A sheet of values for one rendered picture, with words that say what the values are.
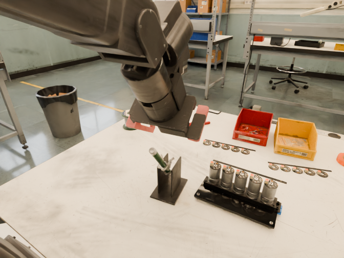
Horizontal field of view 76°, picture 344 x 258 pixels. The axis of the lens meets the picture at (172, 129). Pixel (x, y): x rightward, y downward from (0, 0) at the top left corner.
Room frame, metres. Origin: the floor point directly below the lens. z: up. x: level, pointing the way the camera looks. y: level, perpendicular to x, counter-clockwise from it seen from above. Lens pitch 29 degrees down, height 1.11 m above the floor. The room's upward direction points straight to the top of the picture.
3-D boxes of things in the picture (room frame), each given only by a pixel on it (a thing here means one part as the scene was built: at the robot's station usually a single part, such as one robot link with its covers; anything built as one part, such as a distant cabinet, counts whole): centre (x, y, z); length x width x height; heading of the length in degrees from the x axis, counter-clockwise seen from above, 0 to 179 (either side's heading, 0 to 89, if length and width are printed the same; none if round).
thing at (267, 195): (0.32, -0.19, 0.79); 0.02 x 0.02 x 0.05
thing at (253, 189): (0.34, -0.17, 0.79); 0.02 x 0.02 x 0.05
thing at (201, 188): (0.34, -0.13, 0.76); 0.16 x 0.07 x 0.01; 60
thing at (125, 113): (0.68, 0.14, 0.78); 0.06 x 0.06 x 0.05
